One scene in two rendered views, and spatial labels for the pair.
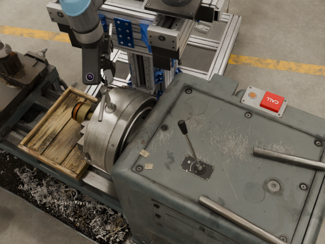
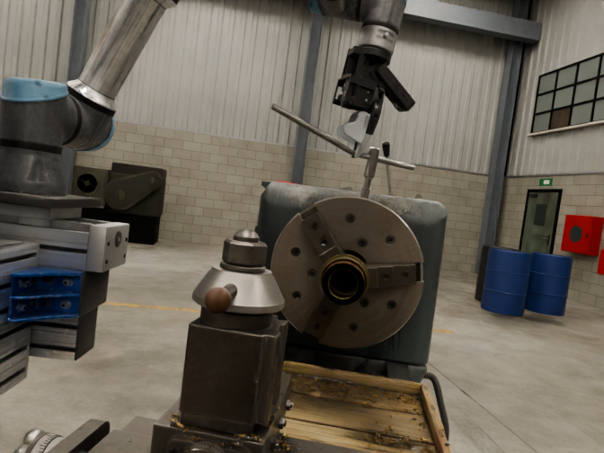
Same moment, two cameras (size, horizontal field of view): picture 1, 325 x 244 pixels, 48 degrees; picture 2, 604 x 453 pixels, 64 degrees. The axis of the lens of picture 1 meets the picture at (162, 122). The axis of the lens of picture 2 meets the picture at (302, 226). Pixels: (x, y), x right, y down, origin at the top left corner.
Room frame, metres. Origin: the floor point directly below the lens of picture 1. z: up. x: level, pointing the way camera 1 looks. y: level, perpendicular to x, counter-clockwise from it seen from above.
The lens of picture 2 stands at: (1.26, 1.04, 1.21)
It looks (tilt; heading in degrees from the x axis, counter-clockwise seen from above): 3 degrees down; 245
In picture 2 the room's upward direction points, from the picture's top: 7 degrees clockwise
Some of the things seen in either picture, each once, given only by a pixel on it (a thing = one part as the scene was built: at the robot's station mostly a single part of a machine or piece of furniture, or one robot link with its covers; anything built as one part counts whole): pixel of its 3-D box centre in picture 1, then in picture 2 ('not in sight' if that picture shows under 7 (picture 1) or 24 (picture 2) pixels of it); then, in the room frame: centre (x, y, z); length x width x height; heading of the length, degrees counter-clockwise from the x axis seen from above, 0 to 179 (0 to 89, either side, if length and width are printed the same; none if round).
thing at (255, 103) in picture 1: (262, 105); not in sight; (0.69, -0.33, 1.23); 0.13 x 0.08 x 0.05; 58
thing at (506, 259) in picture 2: not in sight; (505, 280); (-4.40, -3.94, 0.44); 0.59 x 0.59 x 0.88
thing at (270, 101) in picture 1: (272, 102); not in sight; (0.68, -0.35, 1.26); 0.06 x 0.06 x 0.02; 58
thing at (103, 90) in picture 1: (107, 99); (368, 174); (0.71, 0.17, 1.29); 0.02 x 0.02 x 0.12
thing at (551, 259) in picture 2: not in sight; (547, 282); (-5.35, -4.00, 0.44); 0.59 x 0.59 x 0.88
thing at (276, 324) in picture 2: (7, 61); (238, 358); (1.12, 0.64, 1.07); 0.07 x 0.07 x 0.10; 58
